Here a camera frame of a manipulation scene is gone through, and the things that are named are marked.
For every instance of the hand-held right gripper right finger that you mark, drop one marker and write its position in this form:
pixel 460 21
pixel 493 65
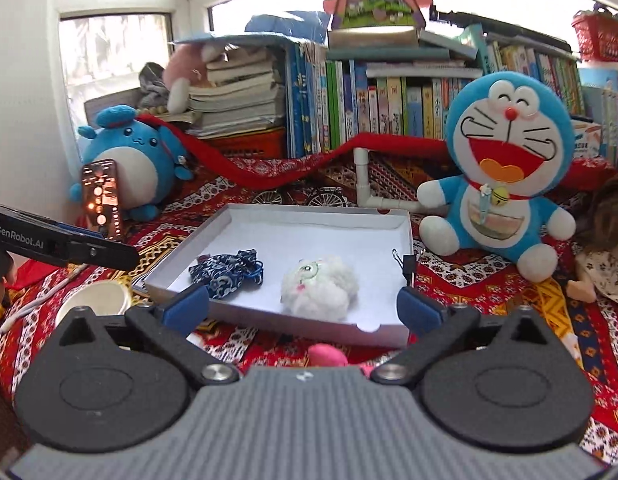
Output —
pixel 416 310

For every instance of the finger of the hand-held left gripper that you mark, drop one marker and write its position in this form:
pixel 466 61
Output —
pixel 74 230
pixel 104 255

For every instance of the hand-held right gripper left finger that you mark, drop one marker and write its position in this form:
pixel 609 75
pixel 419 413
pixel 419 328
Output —
pixel 189 306

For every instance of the white cardboard box tray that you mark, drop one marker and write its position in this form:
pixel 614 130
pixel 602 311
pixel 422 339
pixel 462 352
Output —
pixel 309 240

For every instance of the white paper cup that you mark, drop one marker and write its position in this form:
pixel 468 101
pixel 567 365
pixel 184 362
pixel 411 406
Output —
pixel 96 297

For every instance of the smartphone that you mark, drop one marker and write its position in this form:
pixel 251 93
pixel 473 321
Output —
pixel 103 195

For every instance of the blue patterned fabric pouch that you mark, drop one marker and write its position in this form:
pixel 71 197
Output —
pixel 224 272

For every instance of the black binder clip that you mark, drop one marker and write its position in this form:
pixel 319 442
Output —
pixel 406 262

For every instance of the red patterned blanket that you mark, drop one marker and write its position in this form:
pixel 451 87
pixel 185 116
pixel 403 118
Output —
pixel 469 280

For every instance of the blue round plush toy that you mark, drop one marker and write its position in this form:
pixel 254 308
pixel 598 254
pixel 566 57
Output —
pixel 134 170

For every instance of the white fluffy plush toy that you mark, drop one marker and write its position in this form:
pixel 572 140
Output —
pixel 319 287

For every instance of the pink and green plush toy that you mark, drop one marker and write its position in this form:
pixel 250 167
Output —
pixel 326 355

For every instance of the blue cat plush toy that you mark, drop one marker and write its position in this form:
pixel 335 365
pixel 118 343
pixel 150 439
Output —
pixel 504 200

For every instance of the white plastic pipe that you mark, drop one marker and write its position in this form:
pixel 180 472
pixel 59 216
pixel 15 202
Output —
pixel 361 180

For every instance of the red cloth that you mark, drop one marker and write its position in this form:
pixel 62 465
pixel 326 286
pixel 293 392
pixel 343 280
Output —
pixel 229 165

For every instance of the grey cloth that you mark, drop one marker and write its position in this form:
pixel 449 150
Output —
pixel 151 82

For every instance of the orange plastic crate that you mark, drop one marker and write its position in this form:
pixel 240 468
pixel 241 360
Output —
pixel 254 142

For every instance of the pink and white plush rabbit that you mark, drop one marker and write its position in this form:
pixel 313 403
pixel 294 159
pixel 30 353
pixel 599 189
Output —
pixel 184 72

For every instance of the brown-haired doll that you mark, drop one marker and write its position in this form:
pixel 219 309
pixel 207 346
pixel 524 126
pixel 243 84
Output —
pixel 606 240

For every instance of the row of upright books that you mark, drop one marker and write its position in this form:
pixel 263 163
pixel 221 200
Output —
pixel 389 105

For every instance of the stack of lying books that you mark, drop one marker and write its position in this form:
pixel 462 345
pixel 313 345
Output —
pixel 239 95

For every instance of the tissue box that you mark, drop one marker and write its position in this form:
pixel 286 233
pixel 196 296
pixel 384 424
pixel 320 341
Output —
pixel 586 137

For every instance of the blue plastic bag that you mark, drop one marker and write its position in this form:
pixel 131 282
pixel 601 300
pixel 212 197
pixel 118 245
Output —
pixel 289 25

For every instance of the red plastic basket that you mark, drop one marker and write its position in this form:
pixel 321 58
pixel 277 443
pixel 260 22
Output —
pixel 601 37

